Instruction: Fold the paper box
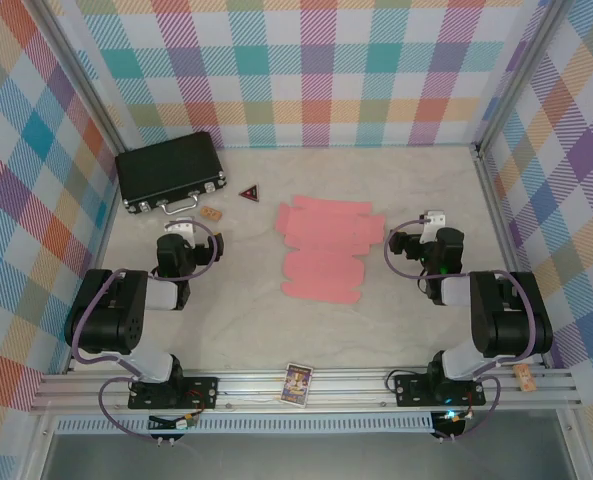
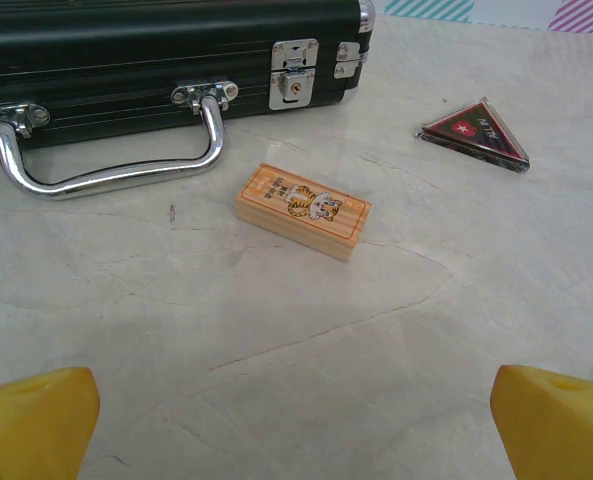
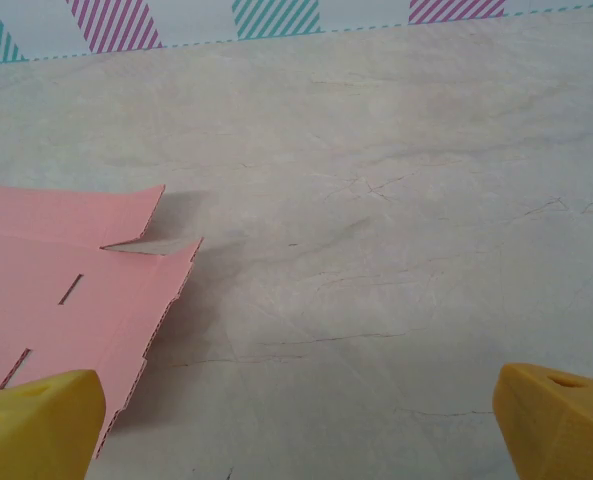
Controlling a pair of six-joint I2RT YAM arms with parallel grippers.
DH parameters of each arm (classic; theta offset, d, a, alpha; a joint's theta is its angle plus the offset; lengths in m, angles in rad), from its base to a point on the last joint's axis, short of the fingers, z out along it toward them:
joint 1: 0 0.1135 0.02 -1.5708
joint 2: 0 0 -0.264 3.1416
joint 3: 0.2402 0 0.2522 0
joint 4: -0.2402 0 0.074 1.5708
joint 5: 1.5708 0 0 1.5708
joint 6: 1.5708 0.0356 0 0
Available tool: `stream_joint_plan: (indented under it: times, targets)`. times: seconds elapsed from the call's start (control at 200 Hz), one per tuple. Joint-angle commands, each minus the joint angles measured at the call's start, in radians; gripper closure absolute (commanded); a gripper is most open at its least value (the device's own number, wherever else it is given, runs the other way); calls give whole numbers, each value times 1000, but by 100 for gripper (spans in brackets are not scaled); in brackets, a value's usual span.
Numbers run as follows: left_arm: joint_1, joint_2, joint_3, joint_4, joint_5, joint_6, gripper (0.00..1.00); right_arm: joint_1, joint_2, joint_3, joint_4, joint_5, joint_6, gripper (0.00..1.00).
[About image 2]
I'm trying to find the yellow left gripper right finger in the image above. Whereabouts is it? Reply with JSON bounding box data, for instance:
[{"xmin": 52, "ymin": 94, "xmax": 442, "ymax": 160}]
[{"xmin": 490, "ymin": 364, "xmax": 593, "ymax": 480}]

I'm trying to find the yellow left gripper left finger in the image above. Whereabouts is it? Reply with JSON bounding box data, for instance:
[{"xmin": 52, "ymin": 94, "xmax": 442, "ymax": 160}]
[{"xmin": 0, "ymin": 366, "xmax": 101, "ymax": 480}]

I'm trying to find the black aluminium carry case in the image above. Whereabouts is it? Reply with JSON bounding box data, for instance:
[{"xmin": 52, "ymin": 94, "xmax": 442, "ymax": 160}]
[{"xmin": 0, "ymin": 0, "xmax": 377, "ymax": 202}]

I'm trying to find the triangular black red badge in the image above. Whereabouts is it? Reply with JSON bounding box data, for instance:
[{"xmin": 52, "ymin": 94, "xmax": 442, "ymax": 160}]
[{"xmin": 414, "ymin": 96, "xmax": 531, "ymax": 176}]

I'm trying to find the wooden block with tiger print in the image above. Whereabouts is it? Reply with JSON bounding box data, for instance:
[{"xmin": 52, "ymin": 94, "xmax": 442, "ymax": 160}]
[{"xmin": 235, "ymin": 162, "xmax": 373, "ymax": 263}]

